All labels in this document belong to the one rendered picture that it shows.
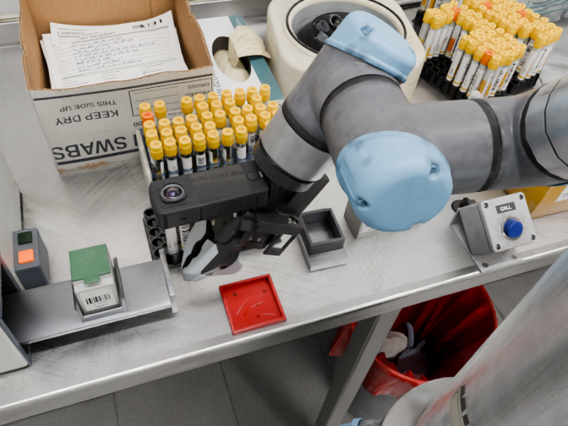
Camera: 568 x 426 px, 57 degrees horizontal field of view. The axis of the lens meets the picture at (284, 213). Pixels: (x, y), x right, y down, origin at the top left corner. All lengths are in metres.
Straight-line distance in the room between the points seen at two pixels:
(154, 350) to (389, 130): 0.40
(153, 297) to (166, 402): 0.94
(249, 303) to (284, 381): 0.92
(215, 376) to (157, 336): 0.92
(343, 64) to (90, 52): 0.57
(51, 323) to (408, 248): 0.47
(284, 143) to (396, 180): 0.16
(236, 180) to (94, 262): 0.18
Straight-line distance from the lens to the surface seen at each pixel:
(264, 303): 0.67
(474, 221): 0.76
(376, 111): 0.40
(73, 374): 0.66
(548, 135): 0.40
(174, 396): 1.56
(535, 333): 0.19
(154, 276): 0.65
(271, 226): 0.55
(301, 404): 1.56
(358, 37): 0.45
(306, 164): 0.49
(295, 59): 0.83
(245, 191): 0.52
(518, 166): 0.44
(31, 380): 0.67
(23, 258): 0.69
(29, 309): 0.67
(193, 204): 0.51
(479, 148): 0.41
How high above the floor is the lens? 1.47
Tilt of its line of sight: 51 degrees down
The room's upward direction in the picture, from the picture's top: 8 degrees clockwise
